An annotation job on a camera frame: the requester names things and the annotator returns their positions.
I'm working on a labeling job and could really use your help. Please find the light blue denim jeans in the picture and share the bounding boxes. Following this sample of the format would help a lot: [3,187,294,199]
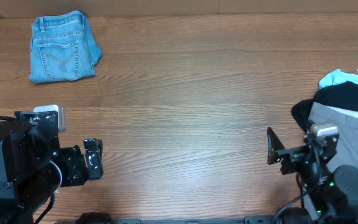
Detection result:
[29,11,103,84]

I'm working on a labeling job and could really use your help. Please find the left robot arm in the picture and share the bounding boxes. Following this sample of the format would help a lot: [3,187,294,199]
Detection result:
[0,108,104,223]

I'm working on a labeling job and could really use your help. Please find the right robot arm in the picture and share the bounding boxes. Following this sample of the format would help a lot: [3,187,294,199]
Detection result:
[267,123,358,223]

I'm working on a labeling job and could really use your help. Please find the grey garment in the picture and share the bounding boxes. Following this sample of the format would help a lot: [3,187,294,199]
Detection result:
[309,103,358,171]

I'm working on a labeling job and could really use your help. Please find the light blue garment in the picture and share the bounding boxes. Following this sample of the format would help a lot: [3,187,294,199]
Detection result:
[318,69,358,89]

